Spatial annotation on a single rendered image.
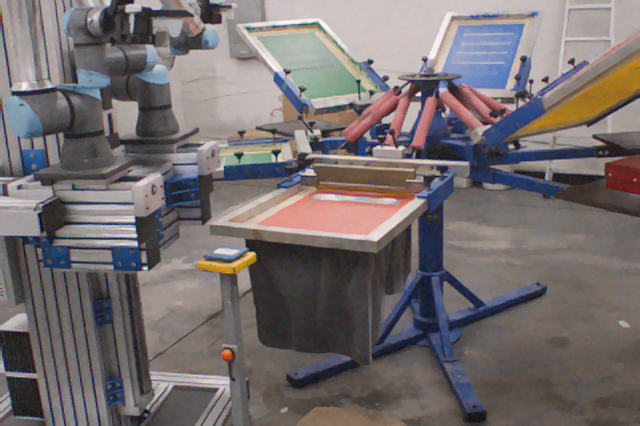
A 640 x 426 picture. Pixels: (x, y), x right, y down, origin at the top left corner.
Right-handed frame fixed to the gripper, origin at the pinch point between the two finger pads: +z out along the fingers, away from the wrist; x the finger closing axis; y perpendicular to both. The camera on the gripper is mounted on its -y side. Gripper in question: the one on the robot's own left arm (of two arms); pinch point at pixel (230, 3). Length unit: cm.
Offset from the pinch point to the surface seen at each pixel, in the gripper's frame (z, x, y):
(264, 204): -34, 50, 64
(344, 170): -1, 61, 55
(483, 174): 69, 88, 66
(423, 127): 53, 64, 47
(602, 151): 137, 120, 61
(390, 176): 3, 79, 54
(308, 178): -5, 48, 61
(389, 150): 27, 64, 52
